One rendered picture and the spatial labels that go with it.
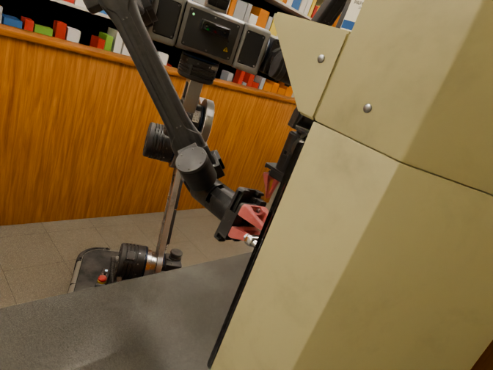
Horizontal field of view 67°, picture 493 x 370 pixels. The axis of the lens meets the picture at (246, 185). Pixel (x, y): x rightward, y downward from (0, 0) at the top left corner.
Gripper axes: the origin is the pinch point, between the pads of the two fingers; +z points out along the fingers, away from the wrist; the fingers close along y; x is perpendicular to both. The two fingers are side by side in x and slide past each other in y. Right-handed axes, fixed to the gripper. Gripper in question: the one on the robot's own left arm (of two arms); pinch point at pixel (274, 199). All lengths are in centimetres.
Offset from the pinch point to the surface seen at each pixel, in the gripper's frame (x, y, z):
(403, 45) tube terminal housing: -46, 39, -40
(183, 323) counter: -37.9, 17.0, 16.4
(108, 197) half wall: 44, -164, 91
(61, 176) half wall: 10, -164, 74
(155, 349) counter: -46, 20, 16
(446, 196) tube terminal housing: -42, 48, -29
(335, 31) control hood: -46, 31, -40
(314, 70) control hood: -46, 30, -35
